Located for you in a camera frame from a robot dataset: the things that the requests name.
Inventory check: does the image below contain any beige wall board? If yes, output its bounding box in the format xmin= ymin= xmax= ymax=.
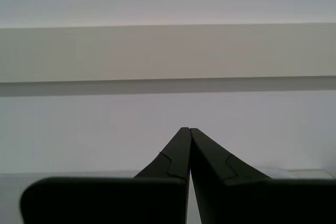
xmin=0 ymin=23 xmax=336 ymax=84

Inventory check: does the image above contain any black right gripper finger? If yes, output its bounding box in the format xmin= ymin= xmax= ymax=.
xmin=19 ymin=126 xmax=192 ymax=224
xmin=190 ymin=127 xmax=336 ymax=224

